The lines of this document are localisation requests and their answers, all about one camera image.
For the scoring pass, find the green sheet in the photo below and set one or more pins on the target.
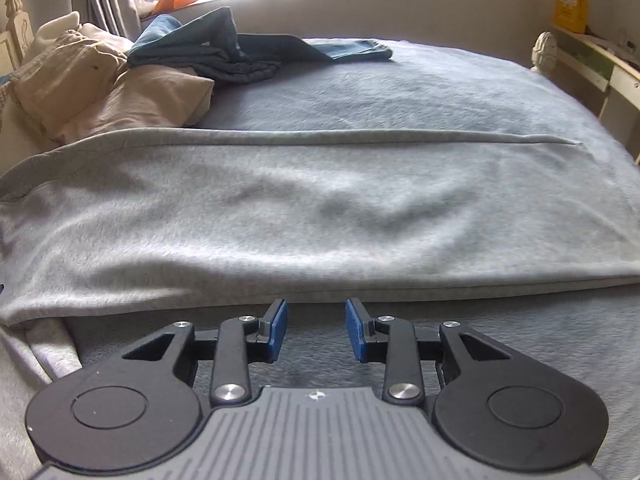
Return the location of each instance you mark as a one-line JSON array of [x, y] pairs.
[[590, 57]]

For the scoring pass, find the light tan folded garment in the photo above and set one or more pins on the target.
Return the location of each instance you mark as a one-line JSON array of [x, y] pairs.
[[160, 95]]

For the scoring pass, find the blue jeans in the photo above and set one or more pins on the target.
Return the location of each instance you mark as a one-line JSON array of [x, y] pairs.
[[200, 35]]

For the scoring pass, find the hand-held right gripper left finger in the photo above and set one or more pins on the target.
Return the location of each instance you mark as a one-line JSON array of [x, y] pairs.
[[277, 330]]

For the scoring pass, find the cream desk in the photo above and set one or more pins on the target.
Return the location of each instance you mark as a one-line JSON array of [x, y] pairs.
[[620, 80]]

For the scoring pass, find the beige pants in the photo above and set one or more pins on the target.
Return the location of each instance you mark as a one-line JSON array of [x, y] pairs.
[[60, 85]]

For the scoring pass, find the grey sweatshirt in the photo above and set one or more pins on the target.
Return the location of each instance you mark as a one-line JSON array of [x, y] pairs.
[[300, 220]]

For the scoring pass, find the cream carved headboard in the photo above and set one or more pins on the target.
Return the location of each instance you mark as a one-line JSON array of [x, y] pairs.
[[15, 35]]

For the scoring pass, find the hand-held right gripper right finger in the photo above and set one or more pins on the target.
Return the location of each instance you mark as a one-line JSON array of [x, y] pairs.
[[356, 330]]

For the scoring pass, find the dark navy elastic pants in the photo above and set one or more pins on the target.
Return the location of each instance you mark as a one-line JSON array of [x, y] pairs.
[[240, 67]]

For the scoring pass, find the white bedpost finial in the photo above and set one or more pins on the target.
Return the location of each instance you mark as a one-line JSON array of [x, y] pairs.
[[544, 52]]

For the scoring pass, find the yellow box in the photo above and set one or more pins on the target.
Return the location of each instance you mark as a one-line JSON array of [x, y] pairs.
[[570, 7]]

